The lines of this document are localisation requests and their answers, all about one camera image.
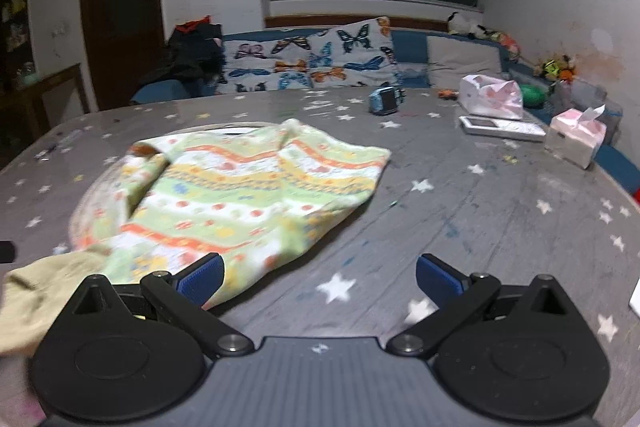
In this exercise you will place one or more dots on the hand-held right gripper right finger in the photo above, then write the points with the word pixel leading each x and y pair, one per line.
pixel 440 279

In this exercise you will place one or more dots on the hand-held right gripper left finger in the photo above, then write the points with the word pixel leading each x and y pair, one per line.
pixel 202 281

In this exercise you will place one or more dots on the green orange patterned garment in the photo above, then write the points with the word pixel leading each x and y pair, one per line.
pixel 235 197

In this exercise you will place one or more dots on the black clothes pile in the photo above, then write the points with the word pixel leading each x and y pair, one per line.
pixel 192 54

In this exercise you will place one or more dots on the built-in round induction cooker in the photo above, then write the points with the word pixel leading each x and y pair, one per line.
pixel 235 127

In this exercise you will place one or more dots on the flat white device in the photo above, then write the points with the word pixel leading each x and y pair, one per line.
pixel 500 127

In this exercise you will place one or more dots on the small orange toy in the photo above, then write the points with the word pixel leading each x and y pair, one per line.
pixel 447 94

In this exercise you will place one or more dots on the blue toy smartwatch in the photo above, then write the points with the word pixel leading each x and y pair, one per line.
pixel 386 99

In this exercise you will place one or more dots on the pink white plastic bag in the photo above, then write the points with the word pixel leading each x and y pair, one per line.
pixel 490 97

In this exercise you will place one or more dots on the pink white tissue pack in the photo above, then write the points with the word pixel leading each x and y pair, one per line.
pixel 572 139

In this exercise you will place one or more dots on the white paper sheet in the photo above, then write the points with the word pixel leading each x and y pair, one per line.
pixel 635 294

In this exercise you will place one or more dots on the green ball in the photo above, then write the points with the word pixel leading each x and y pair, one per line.
pixel 531 96

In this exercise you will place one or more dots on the grey cushion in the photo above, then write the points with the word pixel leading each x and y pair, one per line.
pixel 462 59

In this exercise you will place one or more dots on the butterfly print cushion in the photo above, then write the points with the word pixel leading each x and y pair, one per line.
pixel 265 64
pixel 355 52

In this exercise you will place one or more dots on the clear plastic box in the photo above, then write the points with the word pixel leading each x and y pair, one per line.
pixel 590 99

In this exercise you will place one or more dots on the yellow green toy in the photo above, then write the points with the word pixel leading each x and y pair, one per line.
pixel 552 68

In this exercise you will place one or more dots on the brown wooden side table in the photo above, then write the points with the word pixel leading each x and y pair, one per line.
pixel 50 84

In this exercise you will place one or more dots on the black white plush toy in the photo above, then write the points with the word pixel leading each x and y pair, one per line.
pixel 465 24

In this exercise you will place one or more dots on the brown wooden door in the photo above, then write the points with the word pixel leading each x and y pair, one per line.
pixel 122 7

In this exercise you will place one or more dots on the dark wooden bookshelf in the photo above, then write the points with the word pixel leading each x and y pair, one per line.
pixel 15 32

